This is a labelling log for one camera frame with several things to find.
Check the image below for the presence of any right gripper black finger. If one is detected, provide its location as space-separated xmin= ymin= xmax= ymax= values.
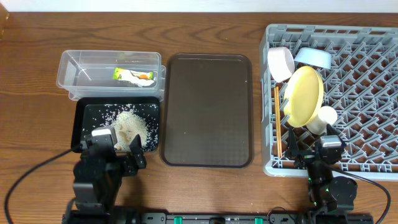
xmin=285 ymin=128 xmax=299 ymax=159
xmin=326 ymin=124 xmax=347 ymax=154

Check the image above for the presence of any pale green cup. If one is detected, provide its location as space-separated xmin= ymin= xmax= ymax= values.
xmin=307 ymin=106 xmax=338 ymax=135

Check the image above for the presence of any yellow plate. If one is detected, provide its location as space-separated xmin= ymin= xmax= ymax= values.
xmin=283 ymin=66 xmax=324 ymax=128

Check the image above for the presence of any wooden chopstick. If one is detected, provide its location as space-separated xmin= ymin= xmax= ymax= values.
xmin=275 ymin=86 xmax=283 ymax=159
xmin=274 ymin=86 xmax=282 ymax=158

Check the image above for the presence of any green orange snack wrapper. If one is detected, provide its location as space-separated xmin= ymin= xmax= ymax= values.
xmin=113 ymin=67 xmax=155 ymax=87

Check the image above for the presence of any light blue bowl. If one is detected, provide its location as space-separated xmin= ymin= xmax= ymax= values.
xmin=294 ymin=47 xmax=332 ymax=69

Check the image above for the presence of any pink bowl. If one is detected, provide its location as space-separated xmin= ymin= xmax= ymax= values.
xmin=267 ymin=47 xmax=295 ymax=83

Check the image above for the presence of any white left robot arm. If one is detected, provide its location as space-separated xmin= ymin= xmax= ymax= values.
xmin=62 ymin=134 xmax=147 ymax=224

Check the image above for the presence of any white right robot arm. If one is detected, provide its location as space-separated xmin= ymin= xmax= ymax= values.
xmin=285 ymin=124 xmax=358 ymax=223

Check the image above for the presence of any grey dishwasher rack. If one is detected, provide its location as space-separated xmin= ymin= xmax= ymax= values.
xmin=259 ymin=24 xmax=397 ymax=181

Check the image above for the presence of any spilled rice pile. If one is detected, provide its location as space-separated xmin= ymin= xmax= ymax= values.
xmin=110 ymin=111 xmax=149 ymax=151

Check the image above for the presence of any black rectangular tray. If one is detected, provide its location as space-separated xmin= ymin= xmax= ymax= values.
xmin=71 ymin=96 xmax=160 ymax=152

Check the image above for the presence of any clear plastic bin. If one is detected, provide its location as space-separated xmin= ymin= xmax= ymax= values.
xmin=56 ymin=50 xmax=166 ymax=101

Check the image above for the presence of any brown serving tray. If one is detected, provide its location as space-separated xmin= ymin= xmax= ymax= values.
xmin=160 ymin=54 xmax=254 ymax=168

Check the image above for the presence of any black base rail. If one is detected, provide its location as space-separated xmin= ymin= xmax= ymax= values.
xmin=62 ymin=207 xmax=374 ymax=224

